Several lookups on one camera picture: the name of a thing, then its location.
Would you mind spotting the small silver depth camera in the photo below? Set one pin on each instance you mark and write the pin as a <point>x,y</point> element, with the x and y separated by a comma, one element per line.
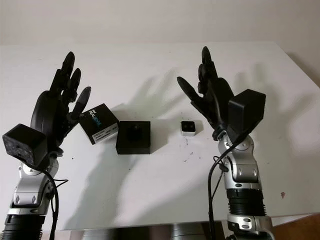
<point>188,126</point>

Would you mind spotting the black box base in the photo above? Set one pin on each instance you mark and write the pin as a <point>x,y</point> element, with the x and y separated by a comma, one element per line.
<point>132,142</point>

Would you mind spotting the silver robot torso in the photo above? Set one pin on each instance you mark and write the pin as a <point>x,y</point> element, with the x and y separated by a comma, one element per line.
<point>180,232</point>

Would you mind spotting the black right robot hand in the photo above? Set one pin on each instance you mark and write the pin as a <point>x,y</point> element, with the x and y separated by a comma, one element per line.
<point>217,100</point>

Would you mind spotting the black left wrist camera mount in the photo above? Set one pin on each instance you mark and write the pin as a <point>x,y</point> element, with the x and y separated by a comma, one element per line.
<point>25,142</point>

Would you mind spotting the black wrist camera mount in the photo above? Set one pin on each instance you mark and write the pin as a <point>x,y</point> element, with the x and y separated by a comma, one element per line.
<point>25,142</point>
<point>246,110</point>

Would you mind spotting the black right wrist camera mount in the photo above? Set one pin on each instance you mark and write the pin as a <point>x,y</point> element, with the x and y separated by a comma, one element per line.
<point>246,110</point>

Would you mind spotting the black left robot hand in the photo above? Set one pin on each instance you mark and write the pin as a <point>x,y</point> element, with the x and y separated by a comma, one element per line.
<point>47,110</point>

